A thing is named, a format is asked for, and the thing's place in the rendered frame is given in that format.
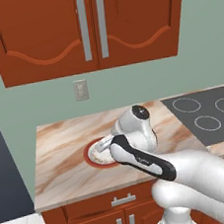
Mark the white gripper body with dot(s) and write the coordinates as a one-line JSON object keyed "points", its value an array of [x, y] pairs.
{"points": [[103, 144]]}

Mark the red-brown drawer front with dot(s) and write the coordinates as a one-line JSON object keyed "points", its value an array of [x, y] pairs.
{"points": [[89, 208]]}

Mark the grey wall socket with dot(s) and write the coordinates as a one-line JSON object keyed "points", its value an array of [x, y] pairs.
{"points": [[80, 90]]}

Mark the red-brown wall cupboard door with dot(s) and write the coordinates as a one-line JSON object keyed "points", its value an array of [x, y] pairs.
{"points": [[139, 18], [41, 33]]}

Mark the dark grey hob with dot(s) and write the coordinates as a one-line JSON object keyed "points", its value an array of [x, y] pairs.
{"points": [[213, 111]]}

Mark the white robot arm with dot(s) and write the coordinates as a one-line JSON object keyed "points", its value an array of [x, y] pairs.
{"points": [[197, 173]]}

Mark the red rimmed plate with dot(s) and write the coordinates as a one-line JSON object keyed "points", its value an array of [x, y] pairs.
{"points": [[87, 158]]}

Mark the dark grey fridge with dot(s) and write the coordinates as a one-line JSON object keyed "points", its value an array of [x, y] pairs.
{"points": [[6, 170]]}

